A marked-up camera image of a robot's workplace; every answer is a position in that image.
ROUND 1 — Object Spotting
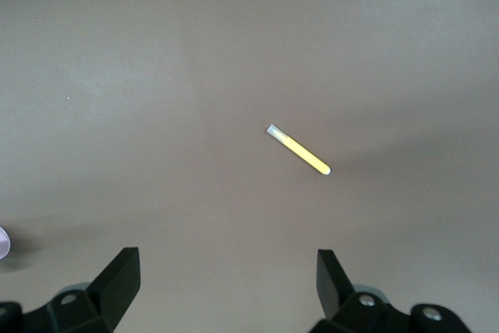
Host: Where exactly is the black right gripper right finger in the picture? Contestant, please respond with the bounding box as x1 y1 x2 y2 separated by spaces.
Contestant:
310 249 472 333

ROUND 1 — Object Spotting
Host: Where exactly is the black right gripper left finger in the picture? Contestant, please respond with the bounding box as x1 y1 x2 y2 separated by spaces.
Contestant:
0 246 141 333

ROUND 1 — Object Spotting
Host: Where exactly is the white plastic cup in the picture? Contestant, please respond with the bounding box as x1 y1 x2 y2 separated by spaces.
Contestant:
0 226 12 260

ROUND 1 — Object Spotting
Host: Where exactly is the yellow highlighter pen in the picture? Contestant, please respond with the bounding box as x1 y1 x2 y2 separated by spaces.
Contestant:
266 123 332 176

